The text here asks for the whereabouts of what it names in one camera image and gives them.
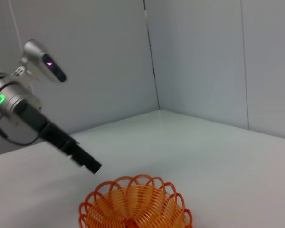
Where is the orange plastic woven basket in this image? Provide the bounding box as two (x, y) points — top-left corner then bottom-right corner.
(78, 174), (193, 228)

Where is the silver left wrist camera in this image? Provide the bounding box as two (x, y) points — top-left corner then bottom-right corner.
(19, 38), (67, 84)

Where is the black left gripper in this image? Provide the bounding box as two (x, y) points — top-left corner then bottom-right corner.
(20, 104), (103, 176)

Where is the thin black left wrist cable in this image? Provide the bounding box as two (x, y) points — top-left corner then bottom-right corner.
(0, 115), (42, 146)

